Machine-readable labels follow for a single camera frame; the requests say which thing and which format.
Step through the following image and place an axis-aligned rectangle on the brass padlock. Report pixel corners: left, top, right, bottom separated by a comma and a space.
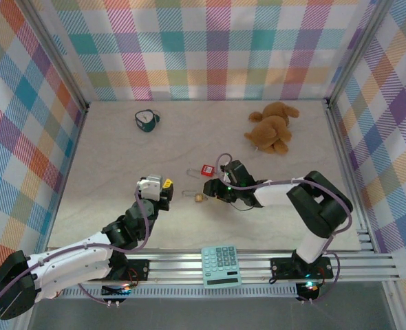
181, 189, 204, 204

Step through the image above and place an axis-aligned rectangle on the aluminium side rail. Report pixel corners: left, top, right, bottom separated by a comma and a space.
322, 99, 378, 252

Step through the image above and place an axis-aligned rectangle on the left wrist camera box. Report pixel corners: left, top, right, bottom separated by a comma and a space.
135, 174, 164, 201

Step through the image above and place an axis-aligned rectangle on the brown teddy bear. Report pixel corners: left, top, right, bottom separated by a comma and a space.
243, 101, 301, 155

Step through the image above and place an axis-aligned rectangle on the left circuit board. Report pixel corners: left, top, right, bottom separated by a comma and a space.
100, 281, 134, 297

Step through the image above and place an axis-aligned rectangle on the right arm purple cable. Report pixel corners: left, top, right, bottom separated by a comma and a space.
215, 153, 352, 304

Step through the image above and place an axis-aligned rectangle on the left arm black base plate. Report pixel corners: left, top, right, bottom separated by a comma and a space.
106, 258, 151, 282

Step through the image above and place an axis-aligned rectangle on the circuit board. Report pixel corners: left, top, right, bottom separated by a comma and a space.
100, 281, 134, 297
296, 280, 321, 300

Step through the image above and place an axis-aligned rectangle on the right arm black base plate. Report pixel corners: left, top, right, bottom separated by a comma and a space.
269, 256, 335, 281

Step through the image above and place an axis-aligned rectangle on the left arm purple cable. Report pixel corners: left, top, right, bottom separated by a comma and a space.
0, 187, 153, 316

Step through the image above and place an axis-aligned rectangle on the teal calculator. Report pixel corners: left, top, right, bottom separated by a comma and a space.
201, 245, 242, 288

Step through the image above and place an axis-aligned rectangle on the aluminium frame post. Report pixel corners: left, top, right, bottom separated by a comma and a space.
19, 0, 89, 113
325, 0, 387, 104

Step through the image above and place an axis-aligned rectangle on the slotted cable duct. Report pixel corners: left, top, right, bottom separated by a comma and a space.
56, 284, 300, 300

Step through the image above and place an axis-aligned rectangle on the red padlock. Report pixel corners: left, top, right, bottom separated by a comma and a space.
186, 164, 215, 178

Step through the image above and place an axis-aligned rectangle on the aluminium mounting rail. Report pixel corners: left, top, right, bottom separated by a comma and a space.
60, 252, 402, 286

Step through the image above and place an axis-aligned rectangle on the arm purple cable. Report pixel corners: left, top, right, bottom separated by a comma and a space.
215, 153, 352, 304
0, 187, 153, 316

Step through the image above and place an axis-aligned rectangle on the right circuit board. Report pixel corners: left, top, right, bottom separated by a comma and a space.
296, 280, 321, 300

